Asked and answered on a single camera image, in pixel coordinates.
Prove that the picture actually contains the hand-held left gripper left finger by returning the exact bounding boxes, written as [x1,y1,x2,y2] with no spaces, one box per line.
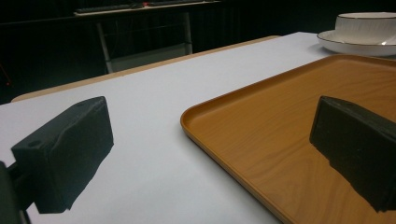
[10,95,115,215]

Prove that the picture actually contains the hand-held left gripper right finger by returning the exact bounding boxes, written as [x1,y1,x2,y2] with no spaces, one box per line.
[309,95,396,214]

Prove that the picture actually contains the wooden brown tray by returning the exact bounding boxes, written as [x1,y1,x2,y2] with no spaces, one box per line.
[179,53,396,224]

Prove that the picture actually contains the white saucer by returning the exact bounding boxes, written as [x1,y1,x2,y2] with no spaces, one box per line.
[317,29,396,58]

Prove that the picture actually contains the white cup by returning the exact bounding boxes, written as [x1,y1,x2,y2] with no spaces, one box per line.
[334,11,396,46]

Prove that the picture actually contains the metal frame table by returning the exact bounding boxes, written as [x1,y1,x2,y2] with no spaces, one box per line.
[73,0,222,75]

